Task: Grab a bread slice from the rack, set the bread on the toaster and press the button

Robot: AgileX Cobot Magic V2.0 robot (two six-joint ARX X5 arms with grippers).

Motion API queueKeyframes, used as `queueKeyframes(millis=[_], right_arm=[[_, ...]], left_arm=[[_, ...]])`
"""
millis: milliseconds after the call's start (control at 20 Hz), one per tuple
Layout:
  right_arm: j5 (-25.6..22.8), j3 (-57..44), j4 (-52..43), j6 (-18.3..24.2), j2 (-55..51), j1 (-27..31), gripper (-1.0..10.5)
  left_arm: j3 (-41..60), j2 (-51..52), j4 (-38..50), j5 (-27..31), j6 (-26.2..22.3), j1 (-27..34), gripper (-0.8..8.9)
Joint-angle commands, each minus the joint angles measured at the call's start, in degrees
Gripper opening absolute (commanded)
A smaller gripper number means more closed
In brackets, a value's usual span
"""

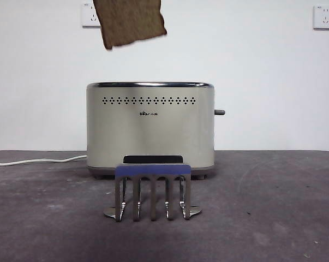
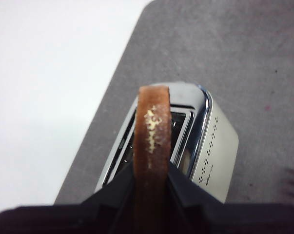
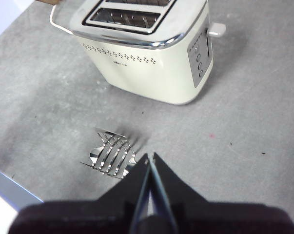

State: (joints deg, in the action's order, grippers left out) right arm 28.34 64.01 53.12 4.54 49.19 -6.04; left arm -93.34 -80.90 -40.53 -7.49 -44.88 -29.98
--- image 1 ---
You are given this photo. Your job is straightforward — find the cream two-slot toaster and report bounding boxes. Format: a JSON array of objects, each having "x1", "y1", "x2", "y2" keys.
[{"x1": 86, "y1": 81, "x2": 216, "y2": 180}]

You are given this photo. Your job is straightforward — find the shiny metal toast rack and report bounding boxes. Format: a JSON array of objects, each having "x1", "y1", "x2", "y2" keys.
[{"x1": 103, "y1": 164, "x2": 204, "y2": 222}]

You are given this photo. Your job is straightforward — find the white power cable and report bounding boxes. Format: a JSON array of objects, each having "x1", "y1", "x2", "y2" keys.
[{"x1": 0, "y1": 154, "x2": 88, "y2": 166}]

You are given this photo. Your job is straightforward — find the white wall socket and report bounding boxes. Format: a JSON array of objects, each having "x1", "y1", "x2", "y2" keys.
[
  {"x1": 313, "y1": 5, "x2": 329, "y2": 31},
  {"x1": 81, "y1": 3, "x2": 103, "y2": 28}
]

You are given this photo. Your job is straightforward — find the brown-crusted bread slice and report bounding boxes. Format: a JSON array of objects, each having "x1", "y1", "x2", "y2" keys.
[{"x1": 92, "y1": 0, "x2": 168, "y2": 51}]

